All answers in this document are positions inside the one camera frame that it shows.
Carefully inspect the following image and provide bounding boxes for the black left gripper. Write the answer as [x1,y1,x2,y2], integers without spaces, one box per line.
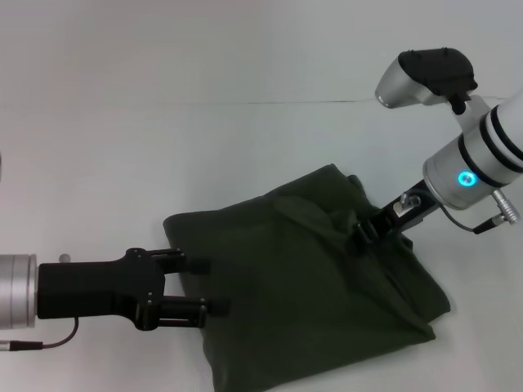
[36,246,234,332]

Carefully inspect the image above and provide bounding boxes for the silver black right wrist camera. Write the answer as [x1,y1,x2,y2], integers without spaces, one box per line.
[374,47,480,116]

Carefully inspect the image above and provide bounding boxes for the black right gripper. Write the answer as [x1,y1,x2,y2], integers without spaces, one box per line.
[345,179,445,257]

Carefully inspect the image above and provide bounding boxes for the dark red thin cable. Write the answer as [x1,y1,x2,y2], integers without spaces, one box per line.
[0,316,81,353]

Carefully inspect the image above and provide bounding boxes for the dark green FREE! t-shirt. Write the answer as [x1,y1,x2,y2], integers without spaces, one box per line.
[162,163,453,392]

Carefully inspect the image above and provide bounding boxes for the grey cable with clear plug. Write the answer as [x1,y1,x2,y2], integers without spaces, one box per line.
[397,188,521,235]

